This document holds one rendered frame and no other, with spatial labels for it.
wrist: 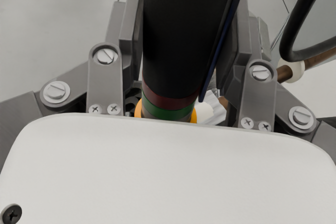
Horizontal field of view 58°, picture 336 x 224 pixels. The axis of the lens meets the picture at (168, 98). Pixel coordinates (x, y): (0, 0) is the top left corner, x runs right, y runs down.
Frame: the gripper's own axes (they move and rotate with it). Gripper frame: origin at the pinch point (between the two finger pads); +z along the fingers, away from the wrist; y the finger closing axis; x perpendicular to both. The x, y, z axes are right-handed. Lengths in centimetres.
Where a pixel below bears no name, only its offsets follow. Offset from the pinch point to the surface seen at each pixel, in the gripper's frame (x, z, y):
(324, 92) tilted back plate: -32.6, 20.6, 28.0
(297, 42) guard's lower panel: -109, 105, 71
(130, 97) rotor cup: -27.8, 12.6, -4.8
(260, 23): -36, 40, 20
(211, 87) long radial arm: -37.2, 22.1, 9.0
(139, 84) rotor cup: -26.0, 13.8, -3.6
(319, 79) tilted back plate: -32.8, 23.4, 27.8
